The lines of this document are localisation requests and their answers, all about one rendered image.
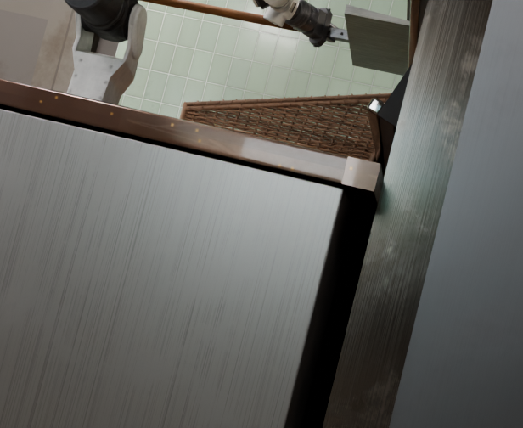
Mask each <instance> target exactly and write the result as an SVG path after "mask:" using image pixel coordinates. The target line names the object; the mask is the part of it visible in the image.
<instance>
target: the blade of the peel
mask: <svg viewBox="0 0 523 428"><path fill-rule="evenodd" d="M344 14H345V19H346V29H347V35H348V40H349V45H350V50H351V60H352V65H354V66H358V67H363V68H367V69H371V70H379V71H384V72H388V73H392V74H397V75H401V76H404V74H405V73H406V71H407V70H408V45H409V23H410V21H408V20H403V19H399V18H396V17H392V16H390V15H386V14H380V13H377V12H374V11H370V10H367V9H363V8H358V7H354V6H351V5H346V10H345V13H344Z"/></svg>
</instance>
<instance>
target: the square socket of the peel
mask: <svg viewBox="0 0 523 428"><path fill-rule="evenodd" d="M328 35H329V36H330V37H332V38H334V39H335V40H336V41H340V42H348V43H349V40H348V35H347V30H344V29H340V28H335V27H329V32H328Z"/></svg>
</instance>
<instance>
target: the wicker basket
mask: <svg viewBox="0 0 523 428"><path fill-rule="evenodd" d="M390 96H391V93H377V94H366V93H365V94H358V95H353V94H351V95H339V94H338V95H337V96H326V95H324V96H317V97H316V96H315V97H313V96H311V97H299V96H298V97H297V98H290V97H288V98H286V97H284V98H278V99H277V98H275V99H273V98H270V99H264V98H262V99H239V100H237V99H236V100H224V99H223V100H219V101H211V100H210V101H199V100H197V102H186V101H185V102H184V103H183V105H182V111H181V115H180V117H179V119H182V120H186V121H193V122H197V123H201V124H205V125H209V126H213V127H221V128H225V129H228V130H231V131H235V132H242V133H246V134H250V135H254V136H257V137H259V136H260V137H262V138H269V139H272V140H276V141H282V142H284V143H289V144H295V145H299V146H302V147H307V148H310V149H317V150H322V151H325V152H330V153H333V154H337V155H344V156H350V157H353V158H357V159H361V160H365V161H372V162H376V163H377V160H376V156H375V152H374V143H373V138H372V133H371V129H369V128H370V124H369V119H368V113H366V112H368V111H367V107H368V104H369V103H370V101H371V100H372V99H373V98H377V99H379V100H381V101H383V102H384V103H385V102H386V101H387V99H388V98H389V97H390ZM360 104H361V105H360ZM364 105H366V106H364ZM309 106H311V107H309ZM319 106H321V107H319ZM301 107H304V108H301ZM313 107H314V108H313ZM322 107H323V108H322ZM333 107H334V108H333ZM353 107H354V108H353ZM259 108H260V109H259ZM326 108H328V109H326ZM337 108H339V109H337ZM356 108H360V109H356ZM271 109H272V110H271ZM287 110H289V111H287ZM299 110H300V111H299ZM317 110H319V111H317ZM213 111H215V112H213ZM224 111H226V112H224ZM244 111H245V112H244ZM331 111H333V112H331ZM341 111H344V112H341ZM353 111H354V112H353ZM208 112H209V113H208ZM217 112H220V113H217ZM228 112H230V113H228ZM247 112H249V113H247ZM325 112H326V113H325ZM335 112H336V113H335ZM356 112H357V113H356ZM221 113H223V114H221ZM242 113H243V114H242ZM251 113H254V114H251ZM262 113H263V114H262ZM271 113H272V114H271ZM348 113H351V114H348ZM360 113H362V114H360ZM275 114H276V115H275ZM293 114H294V115H293ZM303 114H305V115H303ZM223 115H225V116H223ZM234 115H236V116H234ZM244 115H245V116H244ZM311 115H312V116H311ZM321 115H323V116H321ZM228 116H229V117H228ZM246 116H247V117H246ZM257 116H259V117H257ZM268 116H270V117H268ZM334 116H337V117H334ZM366 116H367V117H366ZM231 117H232V118H231ZM241 117H243V118H241ZM251 117H252V118H251ZM262 117H263V118H262ZM281 117H282V118H281ZM290 117H291V118H290ZM359 117H360V118H359ZM264 118H267V119H264ZM275 118H277V119H275ZM285 118H286V119H285ZM304 118H305V119H304ZM221 119H223V120H221ZM296 119H299V120H296ZM308 119H310V120H308ZM347 119H348V120H347ZM243 120H245V121H243ZM340 120H341V121H340ZM351 120H353V121H351ZM278 121H280V122H278ZM290 121H292V122H290ZM309 121H310V122H309ZM273 122H274V123H273ZM283 122H285V123H283ZM313 122H315V123H313ZM240 123H241V124H240ZM296 123H298V124H296ZM307 123H308V124H307ZM318 123H320V124H323V125H320V124H318ZM337 123H339V124H337ZM214 124H216V125H214ZM226 124H227V125H226ZM253 124H255V125H253ZM342 124H343V125H342ZM361 124H363V125H361ZM218 125H220V126H218ZM247 125H249V126H247ZM258 125H259V126H258ZM266 125H267V126H266ZM274 125H277V126H274ZM354 125H355V126H354ZM260 126H261V127H260ZM289 126H290V127H289ZM299 126H300V127H299ZM228 127H232V128H228ZM316 127H319V128H316ZM234 128H237V129H239V130H236V129H234ZM252 128H255V129H252ZM340 128H342V129H340ZM359 128H361V129H359ZM256 129H259V130H256ZM275 129H277V130H275ZM295 129H296V130H295ZM354 129H355V130H354ZM364 129H365V130H364ZM242 130H243V131H242ZM279 130H280V131H279ZM288 130H289V131H288ZM297 130H300V131H297ZM309 130H311V131H309ZM292 131H293V132H292ZM303 131H305V132H303ZM314 131H315V132H314ZM322 131H323V132H322ZM333 131H335V132H333ZM341 132H342V133H341ZM351 132H352V133H351ZM256 133H258V134H256ZM286 133H287V134H286ZM363 133H364V134H363ZM290 134H291V135H290ZM307 134H310V135H307ZM338 134H339V135H338ZM293 135H294V136H293ZM321 135H322V136H321ZM330 135H333V136H330ZM341 135H344V136H345V137H344V136H341ZM325 136H326V137H325ZM355 136H357V137H355ZM272 137H273V138H272ZM337 137H339V138H337ZM348 137H350V138H348ZM279 138H280V139H279ZM312 139H313V140H312ZM331 139H332V140H331ZM325 140H327V141H325ZM343 140H344V141H343ZM353 140H355V141H353ZM364 140H365V141H364ZM290 141H292V142H290ZM293 142H294V143H293Z"/></svg>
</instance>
